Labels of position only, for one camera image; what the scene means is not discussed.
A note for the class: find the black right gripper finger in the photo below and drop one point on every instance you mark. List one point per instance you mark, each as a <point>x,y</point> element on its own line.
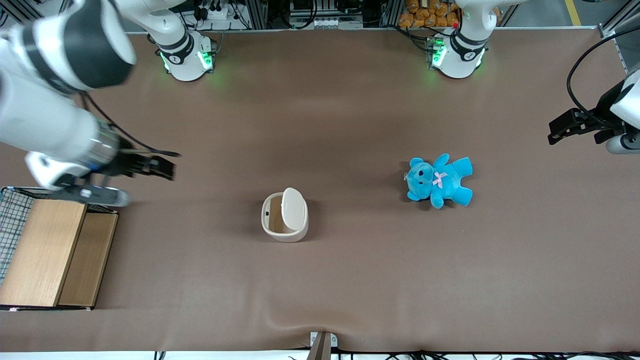
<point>162,169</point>
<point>137,165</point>

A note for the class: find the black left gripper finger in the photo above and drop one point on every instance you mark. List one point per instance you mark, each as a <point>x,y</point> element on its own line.
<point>567,124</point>
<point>606,136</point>

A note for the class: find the white trash can lid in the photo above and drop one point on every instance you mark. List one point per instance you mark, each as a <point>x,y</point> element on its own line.
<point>294,210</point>

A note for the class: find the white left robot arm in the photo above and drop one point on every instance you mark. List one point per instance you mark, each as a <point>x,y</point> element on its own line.
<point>462,50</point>

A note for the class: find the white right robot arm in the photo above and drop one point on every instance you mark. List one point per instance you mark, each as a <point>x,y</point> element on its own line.
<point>45,115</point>

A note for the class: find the white trash can bin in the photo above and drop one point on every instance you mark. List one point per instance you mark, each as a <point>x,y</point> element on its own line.
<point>287,237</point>

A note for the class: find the blue teddy bear plush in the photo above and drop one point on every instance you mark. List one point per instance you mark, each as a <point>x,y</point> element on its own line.
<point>440,181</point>

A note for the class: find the brown table cover cloth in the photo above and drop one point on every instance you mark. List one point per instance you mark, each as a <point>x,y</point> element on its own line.
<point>320,125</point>

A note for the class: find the white power strip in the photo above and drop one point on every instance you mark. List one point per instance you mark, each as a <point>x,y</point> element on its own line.
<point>215,12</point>

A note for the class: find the orange plush toys pile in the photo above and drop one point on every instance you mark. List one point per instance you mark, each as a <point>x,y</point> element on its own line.
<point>430,14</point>

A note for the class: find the aluminium frame profile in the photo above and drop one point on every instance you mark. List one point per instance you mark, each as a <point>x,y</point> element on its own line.
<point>20,10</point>
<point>620,22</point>

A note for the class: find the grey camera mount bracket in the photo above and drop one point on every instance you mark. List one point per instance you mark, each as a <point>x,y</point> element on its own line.
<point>322,346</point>

